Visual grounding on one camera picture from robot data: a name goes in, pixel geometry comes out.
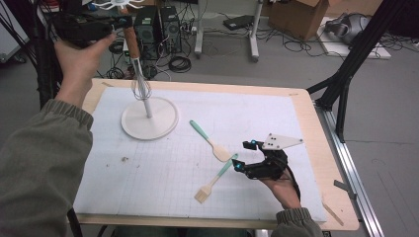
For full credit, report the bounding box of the grey rounded device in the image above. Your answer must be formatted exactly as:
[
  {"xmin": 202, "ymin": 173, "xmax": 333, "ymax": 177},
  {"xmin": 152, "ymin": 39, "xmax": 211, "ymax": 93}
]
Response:
[{"xmin": 324, "ymin": 12, "xmax": 372, "ymax": 45}]

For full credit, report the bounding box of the white cabinet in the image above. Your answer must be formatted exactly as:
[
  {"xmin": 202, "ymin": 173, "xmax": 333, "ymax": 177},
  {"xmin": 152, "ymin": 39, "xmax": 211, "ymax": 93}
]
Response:
[{"xmin": 0, "ymin": 6, "xmax": 29, "ymax": 63}]

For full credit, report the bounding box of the left hand-held gripper black cable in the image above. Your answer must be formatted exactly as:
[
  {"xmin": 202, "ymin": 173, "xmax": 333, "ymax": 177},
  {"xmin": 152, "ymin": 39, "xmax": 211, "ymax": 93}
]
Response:
[{"xmin": 67, "ymin": 207, "xmax": 84, "ymax": 237}]

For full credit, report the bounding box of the white floor board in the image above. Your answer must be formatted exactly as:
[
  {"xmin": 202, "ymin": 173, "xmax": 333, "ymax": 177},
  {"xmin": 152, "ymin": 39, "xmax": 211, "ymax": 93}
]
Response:
[{"xmin": 317, "ymin": 16, "xmax": 393, "ymax": 60}]

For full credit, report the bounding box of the white utensil stand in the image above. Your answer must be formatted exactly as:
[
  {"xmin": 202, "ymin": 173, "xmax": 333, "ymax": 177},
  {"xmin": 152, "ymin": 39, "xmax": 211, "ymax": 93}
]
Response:
[{"xmin": 91, "ymin": 0, "xmax": 180, "ymax": 141}]

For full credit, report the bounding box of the brown cardboard box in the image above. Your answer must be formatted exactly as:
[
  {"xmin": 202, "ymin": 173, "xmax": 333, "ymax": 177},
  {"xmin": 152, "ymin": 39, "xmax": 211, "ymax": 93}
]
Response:
[{"xmin": 267, "ymin": 0, "xmax": 330, "ymax": 42}]

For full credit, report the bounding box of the person's right hand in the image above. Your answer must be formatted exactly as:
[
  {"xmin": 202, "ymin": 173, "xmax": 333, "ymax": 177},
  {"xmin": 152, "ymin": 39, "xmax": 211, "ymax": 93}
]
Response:
[{"xmin": 260, "ymin": 169, "xmax": 302, "ymax": 210}]

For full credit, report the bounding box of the black computer tower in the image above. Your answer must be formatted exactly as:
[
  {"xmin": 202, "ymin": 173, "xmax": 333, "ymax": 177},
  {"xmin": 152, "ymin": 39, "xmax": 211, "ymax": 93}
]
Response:
[
  {"xmin": 132, "ymin": 6, "xmax": 161, "ymax": 62},
  {"xmin": 159, "ymin": 5, "xmax": 183, "ymax": 54}
]

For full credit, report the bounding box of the person's left hand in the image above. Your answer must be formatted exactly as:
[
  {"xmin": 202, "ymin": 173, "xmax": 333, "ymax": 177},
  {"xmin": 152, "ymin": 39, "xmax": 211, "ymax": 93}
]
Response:
[{"xmin": 53, "ymin": 32, "xmax": 117, "ymax": 108}]

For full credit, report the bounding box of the coiled black cable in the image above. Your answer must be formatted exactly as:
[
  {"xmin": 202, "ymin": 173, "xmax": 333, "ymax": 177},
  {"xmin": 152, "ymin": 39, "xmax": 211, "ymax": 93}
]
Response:
[
  {"xmin": 168, "ymin": 55, "xmax": 193, "ymax": 74},
  {"xmin": 106, "ymin": 67, "xmax": 126, "ymax": 80},
  {"xmin": 108, "ymin": 40, "xmax": 126, "ymax": 55}
]

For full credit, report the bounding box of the hand-held gripper black cable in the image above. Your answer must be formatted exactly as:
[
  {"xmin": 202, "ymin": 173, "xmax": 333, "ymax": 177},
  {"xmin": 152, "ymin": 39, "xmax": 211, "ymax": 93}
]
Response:
[
  {"xmin": 283, "ymin": 164, "xmax": 302, "ymax": 201},
  {"xmin": 67, "ymin": 207, "xmax": 84, "ymax": 237}
]

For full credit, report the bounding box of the cream pastry brush green handle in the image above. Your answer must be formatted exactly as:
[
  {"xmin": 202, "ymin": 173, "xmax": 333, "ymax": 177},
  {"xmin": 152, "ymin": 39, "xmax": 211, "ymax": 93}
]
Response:
[{"xmin": 194, "ymin": 153, "xmax": 239, "ymax": 204}]

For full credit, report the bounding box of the black metal frame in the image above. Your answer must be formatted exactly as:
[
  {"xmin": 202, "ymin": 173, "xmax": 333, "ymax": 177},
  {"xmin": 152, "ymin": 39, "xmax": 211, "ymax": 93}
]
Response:
[
  {"xmin": 305, "ymin": 0, "xmax": 419, "ymax": 144},
  {"xmin": 0, "ymin": 0, "xmax": 92, "ymax": 110}
]

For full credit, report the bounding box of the grey metal bracket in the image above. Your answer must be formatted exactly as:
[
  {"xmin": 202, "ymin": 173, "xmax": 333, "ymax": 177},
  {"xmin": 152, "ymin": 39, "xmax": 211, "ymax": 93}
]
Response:
[{"xmin": 333, "ymin": 179, "xmax": 359, "ymax": 200}]

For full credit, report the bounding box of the white grid mat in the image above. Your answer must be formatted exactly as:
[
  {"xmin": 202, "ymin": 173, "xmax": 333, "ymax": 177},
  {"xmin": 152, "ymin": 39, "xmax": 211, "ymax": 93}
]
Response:
[{"xmin": 72, "ymin": 86, "xmax": 329, "ymax": 223}]

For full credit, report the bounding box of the aluminium rail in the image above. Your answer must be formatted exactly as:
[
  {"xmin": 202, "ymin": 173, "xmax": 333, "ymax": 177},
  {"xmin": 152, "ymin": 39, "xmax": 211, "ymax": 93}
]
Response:
[{"xmin": 314, "ymin": 102, "xmax": 386, "ymax": 237}]

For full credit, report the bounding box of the thin wooden stick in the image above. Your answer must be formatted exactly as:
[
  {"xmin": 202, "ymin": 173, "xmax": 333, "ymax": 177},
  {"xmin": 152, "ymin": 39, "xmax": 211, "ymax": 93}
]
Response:
[{"xmin": 321, "ymin": 200, "xmax": 345, "ymax": 227}]

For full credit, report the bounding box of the right hand-held gripper black cable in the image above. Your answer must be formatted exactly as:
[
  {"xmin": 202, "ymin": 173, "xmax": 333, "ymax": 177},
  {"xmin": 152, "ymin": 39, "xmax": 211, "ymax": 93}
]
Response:
[{"xmin": 283, "ymin": 164, "xmax": 302, "ymax": 201}]

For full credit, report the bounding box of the wire whisk with brown handle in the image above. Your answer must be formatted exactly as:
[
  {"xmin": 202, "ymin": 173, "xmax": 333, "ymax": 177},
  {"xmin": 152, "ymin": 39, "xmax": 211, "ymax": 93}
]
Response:
[{"xmin": 119, "ymin": 7, "xmax": 153, "ymax": 102}]

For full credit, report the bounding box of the white metal stand frame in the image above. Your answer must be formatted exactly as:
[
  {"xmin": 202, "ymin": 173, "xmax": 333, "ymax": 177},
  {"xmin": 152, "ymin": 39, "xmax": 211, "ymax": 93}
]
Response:
[{"xmin": 193, "ymin": 0, "xmax": 265, "ymax": 63}]

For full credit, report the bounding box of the flat black box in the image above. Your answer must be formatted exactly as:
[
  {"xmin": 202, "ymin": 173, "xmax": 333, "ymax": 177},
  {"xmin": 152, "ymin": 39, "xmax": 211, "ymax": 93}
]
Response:
[{"xmin": 222, "ymin": 14, "xmax": 255, "ymax": 32}]

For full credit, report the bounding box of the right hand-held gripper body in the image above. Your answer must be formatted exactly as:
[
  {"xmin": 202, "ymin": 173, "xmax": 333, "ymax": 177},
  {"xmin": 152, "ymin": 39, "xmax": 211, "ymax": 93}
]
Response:
[{"xmin": 242, "ymin": 132, "xmax": 304, "ymax": 182}]

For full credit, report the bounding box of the cream spatula with green handle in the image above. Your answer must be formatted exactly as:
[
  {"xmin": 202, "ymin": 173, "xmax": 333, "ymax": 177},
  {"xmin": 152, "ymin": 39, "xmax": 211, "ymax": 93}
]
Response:
[{"xmin": 189, "ymin": 118, "xmax": 233, "ymax": 163}]

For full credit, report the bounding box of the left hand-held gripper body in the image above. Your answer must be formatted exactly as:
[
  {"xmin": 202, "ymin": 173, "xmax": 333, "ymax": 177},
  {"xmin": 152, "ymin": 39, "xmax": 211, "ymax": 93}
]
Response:
[{"xmin": 52, "ymin": 11, "xmax": 115, "ymax": 48}]

